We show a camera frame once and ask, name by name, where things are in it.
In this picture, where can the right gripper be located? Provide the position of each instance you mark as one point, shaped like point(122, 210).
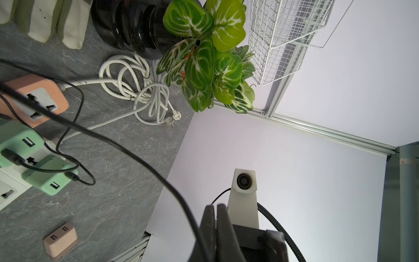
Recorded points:
point(261, 245)

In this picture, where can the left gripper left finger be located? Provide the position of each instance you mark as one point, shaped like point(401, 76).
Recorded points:
point(208, 231)

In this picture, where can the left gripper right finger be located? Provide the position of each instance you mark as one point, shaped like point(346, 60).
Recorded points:
point(227, 248)

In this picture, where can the pink charger cube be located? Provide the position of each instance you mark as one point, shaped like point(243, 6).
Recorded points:
point(61, 241)

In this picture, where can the green USB charger cube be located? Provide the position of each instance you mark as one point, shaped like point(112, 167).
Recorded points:
point(19, 138)

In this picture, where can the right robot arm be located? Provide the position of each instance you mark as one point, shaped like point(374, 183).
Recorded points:
point(268, 222)

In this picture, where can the potted green plant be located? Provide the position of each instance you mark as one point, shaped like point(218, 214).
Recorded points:
point(197, 47)

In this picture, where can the white power strip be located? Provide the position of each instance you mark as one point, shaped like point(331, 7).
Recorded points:
point(12, 183)

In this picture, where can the orange power strip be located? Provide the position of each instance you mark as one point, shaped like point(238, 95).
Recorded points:
point(43, 92)

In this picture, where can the white gardening glove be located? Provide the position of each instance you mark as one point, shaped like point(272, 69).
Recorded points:
point(39, 19)

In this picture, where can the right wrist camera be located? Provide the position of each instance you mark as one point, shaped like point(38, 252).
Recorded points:
point(242, 204)

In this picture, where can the white wire wall shelf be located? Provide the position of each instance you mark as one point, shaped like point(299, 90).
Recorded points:
point(279, 34)

